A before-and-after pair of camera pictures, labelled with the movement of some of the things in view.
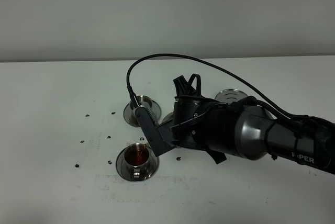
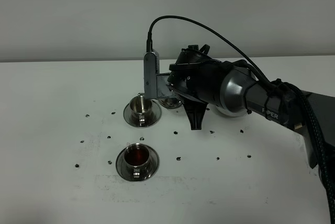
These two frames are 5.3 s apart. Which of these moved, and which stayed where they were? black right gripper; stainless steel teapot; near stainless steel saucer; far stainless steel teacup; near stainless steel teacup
Moved: black right gripper; stainless steel teapot
Stayed: near stainless steel teacup; far stainless steel teacup; near stainless steel saucer
